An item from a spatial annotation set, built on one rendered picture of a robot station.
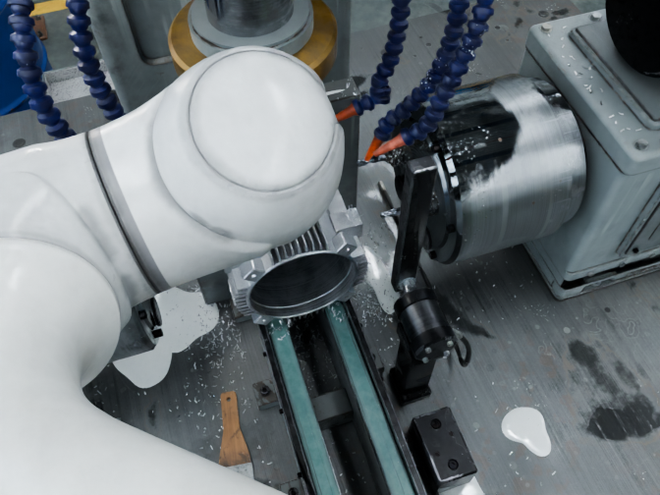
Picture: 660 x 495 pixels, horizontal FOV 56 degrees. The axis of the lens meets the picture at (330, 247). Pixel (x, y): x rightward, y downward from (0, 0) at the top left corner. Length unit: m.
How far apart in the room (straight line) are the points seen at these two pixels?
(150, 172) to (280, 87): 0.08
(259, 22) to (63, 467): 0.50
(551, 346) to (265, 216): 0.85
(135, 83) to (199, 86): 0.66
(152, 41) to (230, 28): 0.29
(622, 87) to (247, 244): 0.70
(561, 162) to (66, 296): 0.70
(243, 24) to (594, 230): 0.60
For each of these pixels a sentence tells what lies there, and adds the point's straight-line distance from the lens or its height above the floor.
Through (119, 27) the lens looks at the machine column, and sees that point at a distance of 0.91.
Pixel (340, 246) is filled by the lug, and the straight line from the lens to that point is 0.81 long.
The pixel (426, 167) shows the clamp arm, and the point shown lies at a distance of 0.68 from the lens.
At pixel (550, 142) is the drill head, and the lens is 0.88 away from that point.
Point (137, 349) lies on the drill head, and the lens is 0.85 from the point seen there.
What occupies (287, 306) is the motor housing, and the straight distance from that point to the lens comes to 0.93.
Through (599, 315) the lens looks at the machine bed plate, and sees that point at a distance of 1.17.
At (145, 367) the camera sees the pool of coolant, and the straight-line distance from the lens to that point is 1.08.
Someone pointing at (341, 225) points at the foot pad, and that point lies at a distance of 0.84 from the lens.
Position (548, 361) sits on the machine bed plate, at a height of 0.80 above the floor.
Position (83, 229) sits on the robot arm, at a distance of 0.33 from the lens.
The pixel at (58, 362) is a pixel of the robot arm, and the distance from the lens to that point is 0.29.
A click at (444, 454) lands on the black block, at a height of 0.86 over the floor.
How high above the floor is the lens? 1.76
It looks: 56 degrees down
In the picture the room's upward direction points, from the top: 1 degrees counter-clockwise
